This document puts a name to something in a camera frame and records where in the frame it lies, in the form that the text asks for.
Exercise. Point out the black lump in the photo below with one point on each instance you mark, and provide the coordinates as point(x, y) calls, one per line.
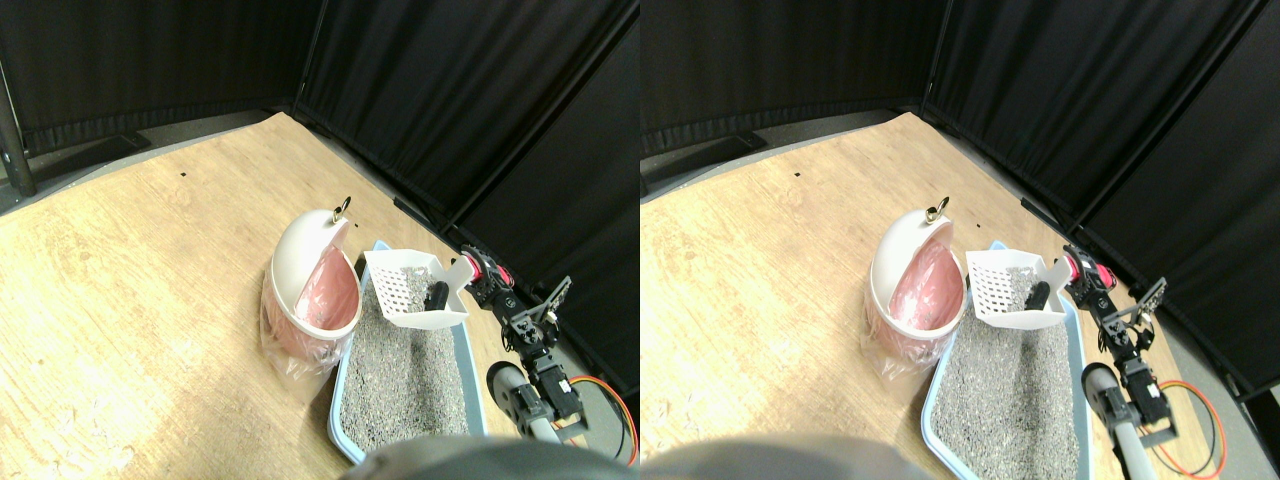
point(438, 297)
point(1037, 297)

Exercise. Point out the black curtain stand pole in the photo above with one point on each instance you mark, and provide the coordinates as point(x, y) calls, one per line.
point(1170, 115)
point(934, 50)
point(545, 125)
point(309, 50)
point(15, 140)

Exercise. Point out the white bin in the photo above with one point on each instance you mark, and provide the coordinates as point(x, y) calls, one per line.
point(900, 270)
point(295, 270)

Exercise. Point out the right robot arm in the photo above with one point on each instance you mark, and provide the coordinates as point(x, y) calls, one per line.
point(540, 385)
point(1130, 400)

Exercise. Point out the blue litter tray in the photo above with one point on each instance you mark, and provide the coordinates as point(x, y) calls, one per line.
point(1000, 400)
point(400, 390)

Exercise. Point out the black curtain stand foot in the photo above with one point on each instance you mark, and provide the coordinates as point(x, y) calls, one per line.
point(1045, 212)
point(420, 212)

